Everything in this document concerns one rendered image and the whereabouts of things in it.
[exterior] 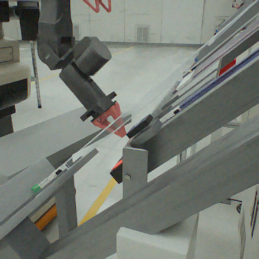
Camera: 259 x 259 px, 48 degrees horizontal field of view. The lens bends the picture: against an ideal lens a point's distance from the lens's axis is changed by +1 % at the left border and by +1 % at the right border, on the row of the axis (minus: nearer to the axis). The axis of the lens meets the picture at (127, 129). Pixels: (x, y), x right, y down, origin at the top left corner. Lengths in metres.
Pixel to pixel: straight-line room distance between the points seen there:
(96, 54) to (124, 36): 9.24
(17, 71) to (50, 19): 0.54
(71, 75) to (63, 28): 0.10
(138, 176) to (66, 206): 0.66
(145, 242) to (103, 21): 9.91
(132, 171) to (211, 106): 0.19
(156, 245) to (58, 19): 0.54
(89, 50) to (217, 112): 0.29
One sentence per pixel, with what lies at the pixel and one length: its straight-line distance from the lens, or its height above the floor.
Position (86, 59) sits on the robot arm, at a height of 0.90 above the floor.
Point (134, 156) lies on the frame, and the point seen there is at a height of 0.74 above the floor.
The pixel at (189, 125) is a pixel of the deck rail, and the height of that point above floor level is 0.80.
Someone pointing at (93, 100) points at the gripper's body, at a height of 0.81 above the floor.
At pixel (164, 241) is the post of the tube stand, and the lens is 0.25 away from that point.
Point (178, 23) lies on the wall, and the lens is 9.43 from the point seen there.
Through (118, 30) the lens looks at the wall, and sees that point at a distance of 9.92.
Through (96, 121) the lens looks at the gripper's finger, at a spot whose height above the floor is 0.76.
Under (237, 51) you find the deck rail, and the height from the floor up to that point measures 0.85.
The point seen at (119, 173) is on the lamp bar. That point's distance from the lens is 0.67.
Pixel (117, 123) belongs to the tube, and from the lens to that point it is 0.36.
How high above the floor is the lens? 0.99
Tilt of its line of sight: 22 degrees down
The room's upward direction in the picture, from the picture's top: straight up
